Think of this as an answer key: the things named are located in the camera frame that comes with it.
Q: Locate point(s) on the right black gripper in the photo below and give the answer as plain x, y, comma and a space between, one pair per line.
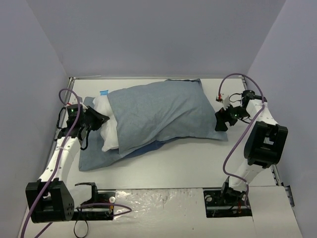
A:
225, 117

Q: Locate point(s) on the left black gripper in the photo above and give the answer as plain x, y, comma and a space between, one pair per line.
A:
91, 119

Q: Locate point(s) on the white pillow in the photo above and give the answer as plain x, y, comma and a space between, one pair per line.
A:
108, 129

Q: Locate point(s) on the blue patterned pillowcase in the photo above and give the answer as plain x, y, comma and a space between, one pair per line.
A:
150, 116

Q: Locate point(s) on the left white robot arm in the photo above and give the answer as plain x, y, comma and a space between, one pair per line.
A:
49, 199

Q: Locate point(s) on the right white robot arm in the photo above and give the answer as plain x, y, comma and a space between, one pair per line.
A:
263, 147

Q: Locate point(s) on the blue white pillow tag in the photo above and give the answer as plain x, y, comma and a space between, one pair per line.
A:
104, 92

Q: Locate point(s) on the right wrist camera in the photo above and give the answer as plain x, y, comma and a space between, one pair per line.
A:
224, 99

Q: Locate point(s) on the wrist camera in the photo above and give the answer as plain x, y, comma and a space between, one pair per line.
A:
224, 99
74, 102

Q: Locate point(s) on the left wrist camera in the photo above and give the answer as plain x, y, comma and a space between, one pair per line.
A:
74, 102

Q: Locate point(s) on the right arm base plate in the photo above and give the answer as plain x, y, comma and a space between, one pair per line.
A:
218, 205

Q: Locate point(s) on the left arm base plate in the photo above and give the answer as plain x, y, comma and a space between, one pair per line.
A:
96, 212

